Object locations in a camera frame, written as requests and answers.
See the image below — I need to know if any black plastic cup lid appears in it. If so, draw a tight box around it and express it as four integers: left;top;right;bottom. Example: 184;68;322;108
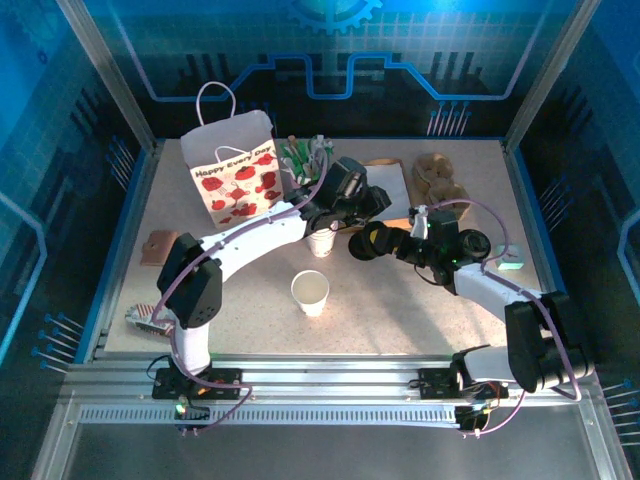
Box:
458;228;494;261

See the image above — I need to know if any stack of white paper cups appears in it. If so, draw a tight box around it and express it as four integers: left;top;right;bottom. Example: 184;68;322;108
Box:
305;227;337;259

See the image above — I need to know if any white paper coffee cup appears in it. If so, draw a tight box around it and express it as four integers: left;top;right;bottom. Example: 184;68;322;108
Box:
290;269;331;318

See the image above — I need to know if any white red printed paper bag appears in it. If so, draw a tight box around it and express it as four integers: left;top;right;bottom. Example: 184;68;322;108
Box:
179;82;286;230

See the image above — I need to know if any stack of white napkins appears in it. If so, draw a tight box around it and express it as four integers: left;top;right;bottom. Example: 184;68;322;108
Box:
359;157;414;229
367;163;412;224

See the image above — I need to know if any stack of black cup lids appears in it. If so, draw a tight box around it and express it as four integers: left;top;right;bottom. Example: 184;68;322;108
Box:
348;222;386;262

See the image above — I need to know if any pink plastic straw cup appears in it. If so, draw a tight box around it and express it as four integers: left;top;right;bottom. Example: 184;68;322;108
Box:
289;172;324;196

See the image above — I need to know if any stack of pulp cup carriers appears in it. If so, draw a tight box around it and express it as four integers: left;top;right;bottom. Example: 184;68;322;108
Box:
412;152;471;221

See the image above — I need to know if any brown paper wrapped stirrer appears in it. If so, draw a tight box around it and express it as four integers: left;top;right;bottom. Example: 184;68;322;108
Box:
287;134;304;176

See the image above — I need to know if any small teal alarm clock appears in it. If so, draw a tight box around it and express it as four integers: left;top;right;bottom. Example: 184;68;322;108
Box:
492;243;525;272

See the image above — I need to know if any small black circuit board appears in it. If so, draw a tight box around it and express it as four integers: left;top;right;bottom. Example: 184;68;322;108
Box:
172;397;211;432
455;404;494;435

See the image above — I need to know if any small brown leather wallet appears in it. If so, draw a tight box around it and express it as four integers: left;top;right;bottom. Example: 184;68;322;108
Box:
139;229;179;266

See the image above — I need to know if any striped printed snack packet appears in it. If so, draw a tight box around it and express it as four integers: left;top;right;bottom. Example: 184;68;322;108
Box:
124;301;174;337

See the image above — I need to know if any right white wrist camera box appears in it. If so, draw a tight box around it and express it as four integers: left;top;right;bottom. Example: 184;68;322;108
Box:
408;203;431;240

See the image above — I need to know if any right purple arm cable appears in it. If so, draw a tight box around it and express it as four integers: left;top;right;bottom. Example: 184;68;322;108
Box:
424;198;584;437

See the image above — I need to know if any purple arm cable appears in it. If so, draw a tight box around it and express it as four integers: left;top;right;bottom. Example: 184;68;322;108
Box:
147;149;331;436
424;198;584;437

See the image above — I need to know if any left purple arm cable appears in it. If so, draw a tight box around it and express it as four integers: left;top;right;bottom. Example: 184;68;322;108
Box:
147;149;331;436

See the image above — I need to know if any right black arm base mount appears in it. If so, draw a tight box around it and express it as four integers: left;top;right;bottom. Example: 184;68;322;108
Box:
418;367;510;401

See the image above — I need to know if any aluminium rail frame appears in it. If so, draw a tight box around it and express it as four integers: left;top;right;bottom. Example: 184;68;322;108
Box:
29;349;634;480

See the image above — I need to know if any slotted grey cable duct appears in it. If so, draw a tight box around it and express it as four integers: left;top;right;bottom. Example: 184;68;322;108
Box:
79;405;461;427

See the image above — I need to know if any aluminium enclosure post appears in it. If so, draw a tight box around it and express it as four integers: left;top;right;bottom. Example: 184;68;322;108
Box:
54;0;164;151
502;0;599;151

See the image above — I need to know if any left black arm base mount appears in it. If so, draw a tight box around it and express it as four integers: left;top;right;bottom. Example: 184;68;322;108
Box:
152;367;244;400

